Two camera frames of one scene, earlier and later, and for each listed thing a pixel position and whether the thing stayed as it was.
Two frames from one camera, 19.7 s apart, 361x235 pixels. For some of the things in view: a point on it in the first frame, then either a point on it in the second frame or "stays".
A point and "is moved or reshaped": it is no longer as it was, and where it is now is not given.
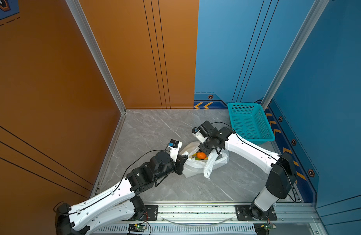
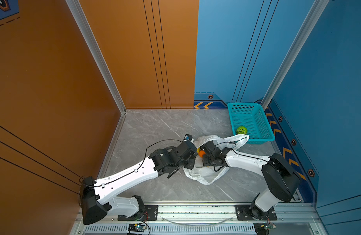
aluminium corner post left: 83,24 stays
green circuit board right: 268,227 stays
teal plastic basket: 250,121 stays
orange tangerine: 201,155 stays
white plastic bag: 192,166 is moved or reshaped
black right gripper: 202,148 → 204,162
